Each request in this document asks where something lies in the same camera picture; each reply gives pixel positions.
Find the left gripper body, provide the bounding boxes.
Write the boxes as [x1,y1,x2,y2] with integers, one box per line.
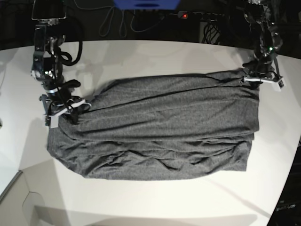
[242,57,285,87]

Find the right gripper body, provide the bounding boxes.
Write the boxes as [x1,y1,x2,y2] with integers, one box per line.
[39,94,92,122]

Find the grey t-shirt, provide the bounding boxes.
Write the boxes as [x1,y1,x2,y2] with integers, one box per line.
[47,70,259,181]

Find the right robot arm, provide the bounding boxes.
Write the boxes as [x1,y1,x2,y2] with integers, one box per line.
[32,0,259,136]

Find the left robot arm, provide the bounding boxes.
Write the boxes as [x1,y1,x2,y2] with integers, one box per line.
[78,12,281,129]

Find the black power strip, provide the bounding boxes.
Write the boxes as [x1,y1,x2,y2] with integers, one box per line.
[177,11,225,22]

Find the blue box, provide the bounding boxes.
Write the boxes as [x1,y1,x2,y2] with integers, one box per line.
[113,0,180,10]

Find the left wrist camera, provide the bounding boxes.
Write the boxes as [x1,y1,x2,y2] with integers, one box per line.
[273,80,285,92]

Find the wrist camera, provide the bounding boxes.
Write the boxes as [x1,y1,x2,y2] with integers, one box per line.
[273,80,285,92]
[45,115,59,129]

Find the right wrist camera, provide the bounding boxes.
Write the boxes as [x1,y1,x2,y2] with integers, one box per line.
[45,115,59,129]

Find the black cable bundle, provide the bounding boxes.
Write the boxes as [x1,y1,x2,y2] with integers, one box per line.
[202,20,223,44]

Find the white floor cables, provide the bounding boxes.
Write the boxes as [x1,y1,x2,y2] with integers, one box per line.
[77,6,165,37]

